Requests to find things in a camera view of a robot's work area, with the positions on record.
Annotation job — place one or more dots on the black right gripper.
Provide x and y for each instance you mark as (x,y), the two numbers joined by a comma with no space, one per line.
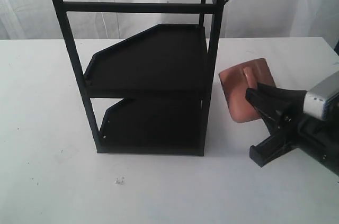
(294,129)

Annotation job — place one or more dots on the terracotta orange mug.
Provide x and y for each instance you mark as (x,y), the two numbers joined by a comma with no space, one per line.
(236,80)

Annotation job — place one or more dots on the white backdrop curtain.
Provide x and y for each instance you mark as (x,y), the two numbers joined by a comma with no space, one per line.
(36,19)

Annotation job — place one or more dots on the black metal shelf rack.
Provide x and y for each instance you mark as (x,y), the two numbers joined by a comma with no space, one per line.
(149,93)

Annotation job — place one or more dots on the small white debris bit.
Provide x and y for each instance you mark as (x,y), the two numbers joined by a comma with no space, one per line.
(119,180)

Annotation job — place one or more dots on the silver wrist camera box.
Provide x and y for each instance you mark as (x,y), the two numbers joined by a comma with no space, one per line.
(318,100)

